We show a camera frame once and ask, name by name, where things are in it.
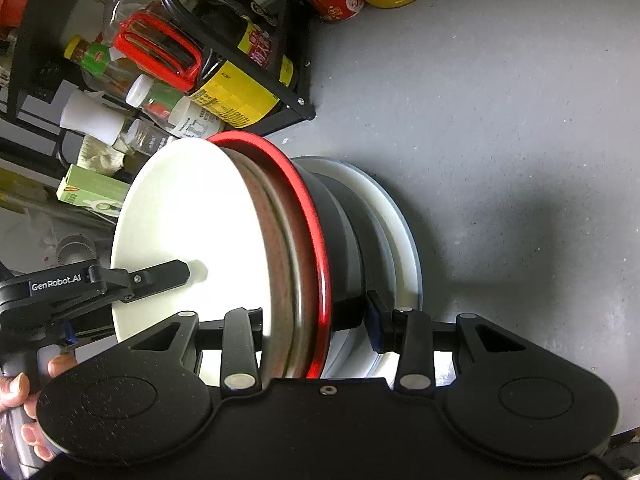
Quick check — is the small white Bakery plate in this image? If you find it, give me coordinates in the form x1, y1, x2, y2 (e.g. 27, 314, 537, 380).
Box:
314, 174, 397, 379

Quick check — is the person's left hand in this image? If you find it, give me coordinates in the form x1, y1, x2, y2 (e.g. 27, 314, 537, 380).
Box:
1, 353, 77, 462

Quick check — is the green label sauce bottle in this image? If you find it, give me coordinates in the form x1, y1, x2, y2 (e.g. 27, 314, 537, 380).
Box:
64, 35, 144, 103

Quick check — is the cream bowl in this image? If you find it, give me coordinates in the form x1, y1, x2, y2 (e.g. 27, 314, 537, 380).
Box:
111, 139, 271, 382
224, 148, 318, 379

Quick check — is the white lid seasoning jar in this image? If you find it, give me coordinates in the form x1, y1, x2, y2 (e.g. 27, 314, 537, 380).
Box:
126, 74, 224, 139

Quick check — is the black condiment shelf rack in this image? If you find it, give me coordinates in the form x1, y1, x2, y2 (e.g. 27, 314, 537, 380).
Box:
1, 0, 316, 178

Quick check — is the white Sweet deep plate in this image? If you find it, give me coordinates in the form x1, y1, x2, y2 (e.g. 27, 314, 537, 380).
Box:
292, 155, 426, 380

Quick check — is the dark soy sauce bottle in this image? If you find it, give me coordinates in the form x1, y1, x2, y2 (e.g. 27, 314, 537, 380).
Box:
160, 0, 292, 94

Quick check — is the large oil bottle red handle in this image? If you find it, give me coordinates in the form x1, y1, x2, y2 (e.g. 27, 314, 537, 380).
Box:
94, 0, 280, 129

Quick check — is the small glass spice shaker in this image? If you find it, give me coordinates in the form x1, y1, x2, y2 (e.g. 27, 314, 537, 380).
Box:
124, 119, 177, 156

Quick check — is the green tissue box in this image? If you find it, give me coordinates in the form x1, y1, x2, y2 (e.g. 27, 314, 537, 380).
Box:
56, 165, 129, 219

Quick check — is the red and black bowl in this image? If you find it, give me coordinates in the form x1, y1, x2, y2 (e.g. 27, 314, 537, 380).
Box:
208, 131, 363, 379

